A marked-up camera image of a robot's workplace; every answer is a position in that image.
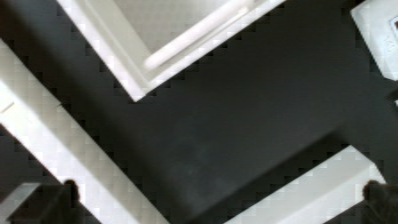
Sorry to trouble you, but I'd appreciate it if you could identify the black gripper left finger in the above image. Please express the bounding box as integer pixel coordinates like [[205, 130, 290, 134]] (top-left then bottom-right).
[[0, 180, 84, 224]]

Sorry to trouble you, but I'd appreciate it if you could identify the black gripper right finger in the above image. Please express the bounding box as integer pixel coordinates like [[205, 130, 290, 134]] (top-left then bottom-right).
[[363, 180, 398, 224]]

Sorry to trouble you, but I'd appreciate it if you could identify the white cabinet body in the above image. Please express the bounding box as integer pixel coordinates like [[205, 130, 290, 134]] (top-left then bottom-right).
[[57, 0, 287, 100]]

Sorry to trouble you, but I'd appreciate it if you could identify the white cabinet top block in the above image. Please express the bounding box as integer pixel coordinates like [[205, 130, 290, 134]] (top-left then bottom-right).
[[350, 0, 398, 81]]

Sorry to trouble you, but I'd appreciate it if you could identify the white front fence rail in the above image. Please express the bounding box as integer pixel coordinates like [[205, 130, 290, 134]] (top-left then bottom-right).
[[0, 40, 169, 224]]

